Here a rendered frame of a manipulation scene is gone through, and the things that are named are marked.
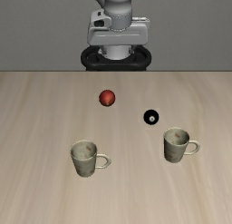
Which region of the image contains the red onion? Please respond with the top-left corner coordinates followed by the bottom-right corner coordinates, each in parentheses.
top-left (98, 89), bottom-right (116, 108)

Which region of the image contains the black ball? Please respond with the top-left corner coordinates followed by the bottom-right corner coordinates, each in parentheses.
top-left (142, 108), bottom-right (160, 126)

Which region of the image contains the beige stained mug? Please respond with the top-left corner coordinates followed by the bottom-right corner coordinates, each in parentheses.
top-left (70, 139), bottom-right (112, 179)
top-left (162, 127), bottom-right (201, 164)

